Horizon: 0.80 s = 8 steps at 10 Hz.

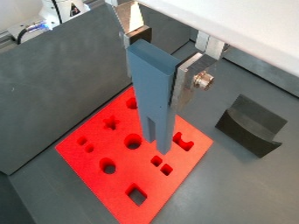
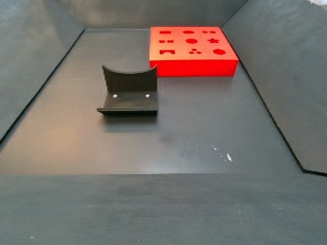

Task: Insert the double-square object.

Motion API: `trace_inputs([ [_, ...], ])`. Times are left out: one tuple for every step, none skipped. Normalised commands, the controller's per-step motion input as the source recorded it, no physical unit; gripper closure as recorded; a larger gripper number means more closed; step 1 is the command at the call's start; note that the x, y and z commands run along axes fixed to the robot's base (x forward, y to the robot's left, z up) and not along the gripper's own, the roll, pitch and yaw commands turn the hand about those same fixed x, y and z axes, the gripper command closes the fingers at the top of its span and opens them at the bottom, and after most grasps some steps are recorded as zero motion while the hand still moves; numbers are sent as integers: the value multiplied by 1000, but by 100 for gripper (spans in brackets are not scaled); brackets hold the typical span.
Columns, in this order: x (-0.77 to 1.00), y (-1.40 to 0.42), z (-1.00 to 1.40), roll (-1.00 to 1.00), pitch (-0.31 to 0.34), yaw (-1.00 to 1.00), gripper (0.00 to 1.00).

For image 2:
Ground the black curved holder stand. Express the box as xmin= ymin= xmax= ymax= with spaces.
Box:
xmin=97 ymin=66 xmax=159 ymax=115

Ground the red shape-sorter block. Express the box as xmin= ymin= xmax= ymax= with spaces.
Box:
xmin=150 ymin=26 xmax=239 ymax=77

